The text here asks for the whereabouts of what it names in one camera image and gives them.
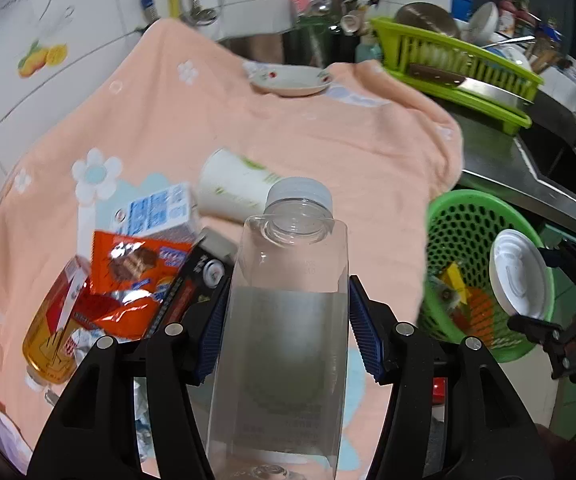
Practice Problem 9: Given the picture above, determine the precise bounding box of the clear square plastic bottle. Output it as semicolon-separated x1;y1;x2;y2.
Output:
207;177;349;479

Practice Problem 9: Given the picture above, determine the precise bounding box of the white milk carton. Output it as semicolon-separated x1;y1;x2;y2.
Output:
109;182;201;243

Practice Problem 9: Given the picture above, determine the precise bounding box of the white plastic cup lid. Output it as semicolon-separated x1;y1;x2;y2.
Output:
489;229;554;320

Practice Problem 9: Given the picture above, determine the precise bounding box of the yellow snack wrapper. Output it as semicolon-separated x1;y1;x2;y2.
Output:
440;261;469;304

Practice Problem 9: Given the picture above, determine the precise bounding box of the black snack box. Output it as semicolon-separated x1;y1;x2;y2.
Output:
146;228;238;338

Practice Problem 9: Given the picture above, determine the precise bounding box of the green perforated plastic basket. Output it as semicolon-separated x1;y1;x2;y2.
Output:
417;190;543;363

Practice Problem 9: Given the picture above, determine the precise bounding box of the steel sink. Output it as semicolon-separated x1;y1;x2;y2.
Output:
512;89;576;241

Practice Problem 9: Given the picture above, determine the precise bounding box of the orange snack wrapper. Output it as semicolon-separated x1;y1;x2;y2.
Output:
85;231;192;340

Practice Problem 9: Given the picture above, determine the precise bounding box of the crumpled white paper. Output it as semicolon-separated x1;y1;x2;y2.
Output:
71;328;155;463

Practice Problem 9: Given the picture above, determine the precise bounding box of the white green paper cup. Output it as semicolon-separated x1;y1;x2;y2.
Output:
196;148;281;223

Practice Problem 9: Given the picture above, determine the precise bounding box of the amber tea bottle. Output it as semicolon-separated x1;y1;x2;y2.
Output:
22;256;90;390

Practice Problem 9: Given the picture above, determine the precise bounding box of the green dish rack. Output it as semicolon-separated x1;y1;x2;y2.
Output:
371;18;543;136

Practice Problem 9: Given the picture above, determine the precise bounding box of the peach floral towel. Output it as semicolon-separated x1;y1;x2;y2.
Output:
0;20;463;471

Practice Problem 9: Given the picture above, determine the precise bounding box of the white bowl in rack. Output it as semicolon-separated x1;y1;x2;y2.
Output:
463;1;498;46

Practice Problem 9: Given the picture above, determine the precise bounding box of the white ceramic dish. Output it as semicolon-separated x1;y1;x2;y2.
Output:
249;64;333;98

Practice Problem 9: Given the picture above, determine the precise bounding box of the steel bowl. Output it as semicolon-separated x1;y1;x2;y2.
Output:
394;2;460;39

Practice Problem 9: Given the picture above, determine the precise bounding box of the dark utensil holder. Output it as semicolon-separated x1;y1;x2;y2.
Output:
290;0;359;67

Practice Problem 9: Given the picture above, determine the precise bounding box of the cleaver with wooden handle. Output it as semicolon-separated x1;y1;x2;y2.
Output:
407;63;533;110

